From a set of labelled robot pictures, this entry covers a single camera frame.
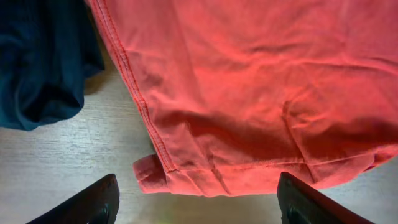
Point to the folded navy shirt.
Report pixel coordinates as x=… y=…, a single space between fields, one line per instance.
x=48 y=50

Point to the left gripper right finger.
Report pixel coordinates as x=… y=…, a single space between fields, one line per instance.
x=302 y=204

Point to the orange soccer t-shirt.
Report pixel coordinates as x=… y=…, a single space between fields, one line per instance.
x=233 y=93

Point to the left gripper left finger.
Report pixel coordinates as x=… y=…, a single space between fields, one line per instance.
x=98 y=203

